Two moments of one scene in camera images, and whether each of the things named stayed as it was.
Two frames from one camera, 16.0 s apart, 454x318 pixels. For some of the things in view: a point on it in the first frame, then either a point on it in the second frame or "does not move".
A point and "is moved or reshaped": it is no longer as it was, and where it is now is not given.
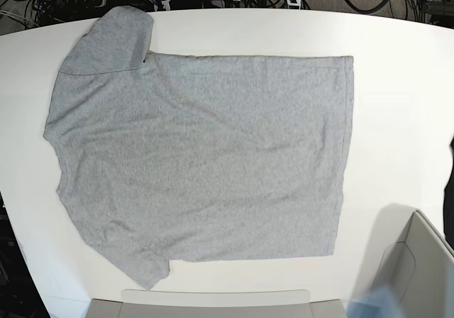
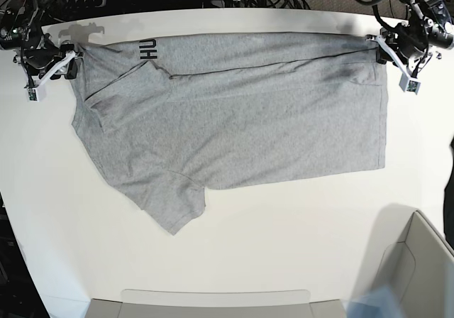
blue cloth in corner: [379, 303] does not move
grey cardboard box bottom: [215, 303] does not move
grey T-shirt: [164, 157] is moved or reshaped
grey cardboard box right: [420, 272] does not move
